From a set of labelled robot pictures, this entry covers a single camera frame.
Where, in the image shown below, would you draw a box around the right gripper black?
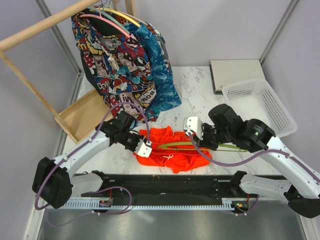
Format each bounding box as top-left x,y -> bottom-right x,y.
193,122 -> 233,151

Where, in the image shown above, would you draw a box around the orange mesh shorts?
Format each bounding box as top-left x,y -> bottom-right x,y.
134,126 -> 210,174

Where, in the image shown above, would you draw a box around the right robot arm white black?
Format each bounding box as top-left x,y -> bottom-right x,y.
190,104 -> 320,219

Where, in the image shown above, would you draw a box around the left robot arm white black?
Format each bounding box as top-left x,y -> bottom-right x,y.
32,112 -> 152,209

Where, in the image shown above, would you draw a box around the blue leaf print shorts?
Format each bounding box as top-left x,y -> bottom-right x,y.
136,24 -> 182,118

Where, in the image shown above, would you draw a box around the comic print shorts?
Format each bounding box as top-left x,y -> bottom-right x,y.
71,8 -> 157,127

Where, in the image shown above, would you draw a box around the pink clothes hanger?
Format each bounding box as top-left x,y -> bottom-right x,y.
79,14 -> 131,38

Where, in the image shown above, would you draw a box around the mint green clothes hanger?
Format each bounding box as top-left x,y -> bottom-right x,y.
88,6 -> 130,35

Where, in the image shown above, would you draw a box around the yellow clothes hanger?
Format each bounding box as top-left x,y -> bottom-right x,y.
100,7 -> 148,27

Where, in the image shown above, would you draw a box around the wooden clothes rack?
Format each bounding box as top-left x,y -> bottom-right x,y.
0,0 -> 137,145

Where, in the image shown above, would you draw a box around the white plastic basket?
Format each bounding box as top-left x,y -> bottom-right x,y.
222,79 -> 298,138

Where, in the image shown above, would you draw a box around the grey flat box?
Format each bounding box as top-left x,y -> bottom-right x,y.
209,59 -> 265,95

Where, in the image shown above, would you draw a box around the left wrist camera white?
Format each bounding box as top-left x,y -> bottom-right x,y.
134,139 -> 153,158

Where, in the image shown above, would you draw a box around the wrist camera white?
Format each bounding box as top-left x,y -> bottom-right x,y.
134,139 -> 153,158
183,116 -> 204,140

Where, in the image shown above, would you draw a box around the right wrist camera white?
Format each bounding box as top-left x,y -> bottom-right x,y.
183,116 -> 204,140

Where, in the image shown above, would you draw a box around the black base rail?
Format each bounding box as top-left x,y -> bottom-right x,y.
74,172 -> 261,201

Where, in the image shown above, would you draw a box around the white slotted cable duct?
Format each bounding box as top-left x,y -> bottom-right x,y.
61,197 -> 250,212

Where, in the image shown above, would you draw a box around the aluminium frame profile right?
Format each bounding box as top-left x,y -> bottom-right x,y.
259,0 -> 301,66

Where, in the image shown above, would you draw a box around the aluminium frame profile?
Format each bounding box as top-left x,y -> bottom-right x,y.
259,0 -> 301,66
34,0 -> 83,78

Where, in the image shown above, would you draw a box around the aluminium frame profile left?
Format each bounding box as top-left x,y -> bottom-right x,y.
34,0 -> 83,78

